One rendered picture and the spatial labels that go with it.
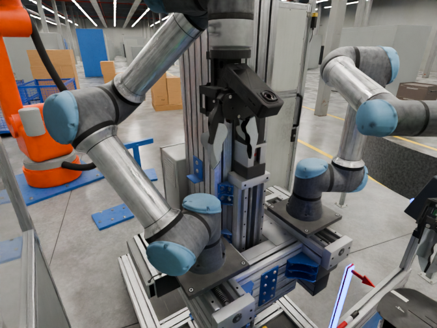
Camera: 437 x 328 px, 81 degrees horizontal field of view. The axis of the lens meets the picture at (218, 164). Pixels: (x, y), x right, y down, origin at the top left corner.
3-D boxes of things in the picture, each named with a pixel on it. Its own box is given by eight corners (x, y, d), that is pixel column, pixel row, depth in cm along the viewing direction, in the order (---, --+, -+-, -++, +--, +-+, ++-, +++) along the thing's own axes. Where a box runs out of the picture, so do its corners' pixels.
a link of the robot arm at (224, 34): (263, 20, 41) (222, 17, 37) (261, 51, 43) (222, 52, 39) (235, 23, 47) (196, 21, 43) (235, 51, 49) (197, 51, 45)
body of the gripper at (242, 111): (229, 111, 55) (231, 49, 50) (256, 120, 48) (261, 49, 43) (198, 116, 51) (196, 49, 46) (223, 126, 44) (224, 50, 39)
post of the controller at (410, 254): (406, 272, 103) (423, 233, 95) (398, 267, 105) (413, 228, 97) (410, 269, 105) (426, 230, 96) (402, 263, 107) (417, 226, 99)
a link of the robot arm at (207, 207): (227, 226, 85) (227, 192, 80) (209, 254, 74) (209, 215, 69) (195, 218, 90) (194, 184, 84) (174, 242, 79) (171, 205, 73)
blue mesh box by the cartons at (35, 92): (28, 135, 530) (11, 86, 488) (45, 119, 640) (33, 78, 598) (74, 131, 554) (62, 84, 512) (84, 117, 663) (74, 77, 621)
